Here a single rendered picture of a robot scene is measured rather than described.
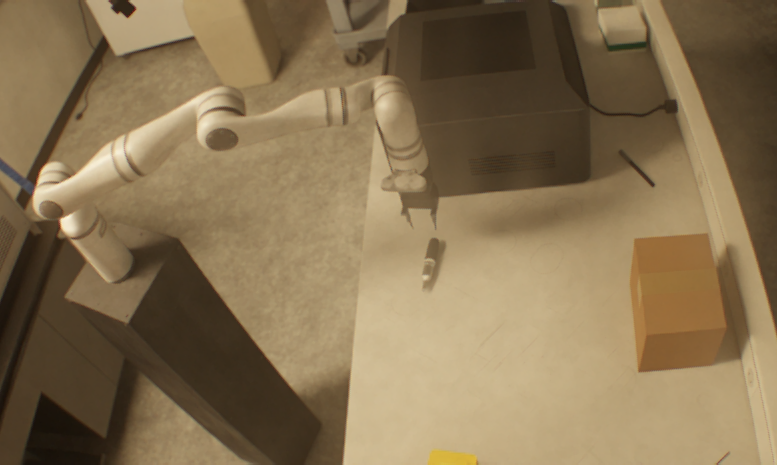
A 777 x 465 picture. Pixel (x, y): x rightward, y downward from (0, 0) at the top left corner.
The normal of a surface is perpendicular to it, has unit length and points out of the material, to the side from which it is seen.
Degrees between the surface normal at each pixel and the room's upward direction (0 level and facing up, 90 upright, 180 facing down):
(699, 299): 0
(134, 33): 90
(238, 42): 93
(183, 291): 90
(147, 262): 0
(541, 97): 57
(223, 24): 93
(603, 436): 0
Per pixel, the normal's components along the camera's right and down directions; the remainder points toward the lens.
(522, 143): -0.04, 0.78
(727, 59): -0.20, -0.62
